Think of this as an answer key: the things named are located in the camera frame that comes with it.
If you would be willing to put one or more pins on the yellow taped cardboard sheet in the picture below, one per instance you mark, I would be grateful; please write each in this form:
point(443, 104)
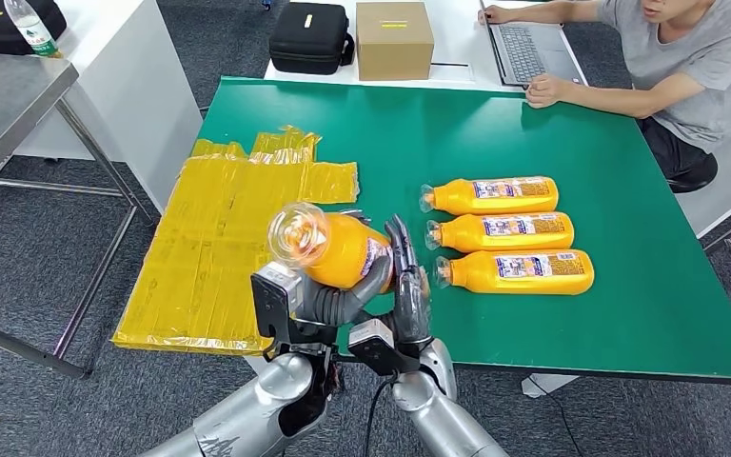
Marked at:
point(201, 252)

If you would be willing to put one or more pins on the black stool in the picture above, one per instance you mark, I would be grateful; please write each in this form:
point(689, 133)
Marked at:
point(693, 183)

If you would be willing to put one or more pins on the person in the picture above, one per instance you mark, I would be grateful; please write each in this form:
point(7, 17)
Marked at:
point(706, 63)

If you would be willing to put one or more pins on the clear plastic water bottle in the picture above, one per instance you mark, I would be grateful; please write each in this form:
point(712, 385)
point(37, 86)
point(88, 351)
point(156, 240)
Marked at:
point(31, 28)

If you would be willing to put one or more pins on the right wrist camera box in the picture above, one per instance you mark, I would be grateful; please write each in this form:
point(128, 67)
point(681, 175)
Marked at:
point(378, 353)

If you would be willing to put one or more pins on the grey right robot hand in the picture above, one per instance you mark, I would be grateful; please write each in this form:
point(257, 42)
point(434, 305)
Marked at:
point(413, 303)

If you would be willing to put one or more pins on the orange detergent bottle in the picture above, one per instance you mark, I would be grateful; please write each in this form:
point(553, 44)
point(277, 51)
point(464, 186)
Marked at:
point(460, 197)
point(466, 234)
point(340, 252)
point(473, 274)

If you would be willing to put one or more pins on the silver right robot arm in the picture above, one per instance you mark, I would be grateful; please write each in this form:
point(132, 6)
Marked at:
point(441, 416)

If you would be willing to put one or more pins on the grey laptop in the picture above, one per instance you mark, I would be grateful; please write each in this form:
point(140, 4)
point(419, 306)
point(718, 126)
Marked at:
point(529, 57)

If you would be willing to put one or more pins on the white table foot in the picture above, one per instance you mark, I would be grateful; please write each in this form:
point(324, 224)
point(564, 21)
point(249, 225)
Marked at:
point(548, 385)

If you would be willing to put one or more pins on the white table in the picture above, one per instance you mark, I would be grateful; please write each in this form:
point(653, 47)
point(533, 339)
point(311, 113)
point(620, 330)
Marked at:
point(145, 94)

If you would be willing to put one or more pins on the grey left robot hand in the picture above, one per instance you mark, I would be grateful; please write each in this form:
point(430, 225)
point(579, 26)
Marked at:
point(340, 303)

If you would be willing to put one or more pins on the steel table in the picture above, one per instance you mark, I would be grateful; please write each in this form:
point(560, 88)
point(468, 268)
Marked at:
point(6, 107)

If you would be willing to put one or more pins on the person's left hand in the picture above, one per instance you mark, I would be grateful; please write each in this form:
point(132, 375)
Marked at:
point(543, 91)

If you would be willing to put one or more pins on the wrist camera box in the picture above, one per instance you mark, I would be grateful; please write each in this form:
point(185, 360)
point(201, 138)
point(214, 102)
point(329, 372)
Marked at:
point(271, 309)
point(378, 353)

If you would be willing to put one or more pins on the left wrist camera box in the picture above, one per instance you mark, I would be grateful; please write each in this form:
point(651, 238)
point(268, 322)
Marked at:
point(271, 309)

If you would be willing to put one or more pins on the person's right hand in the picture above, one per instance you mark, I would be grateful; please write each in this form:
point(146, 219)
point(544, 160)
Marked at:
point(496, 14)

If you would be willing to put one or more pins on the brown cardboard box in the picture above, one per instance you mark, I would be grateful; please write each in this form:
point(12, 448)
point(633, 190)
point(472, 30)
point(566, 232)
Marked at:
point(394, 53)

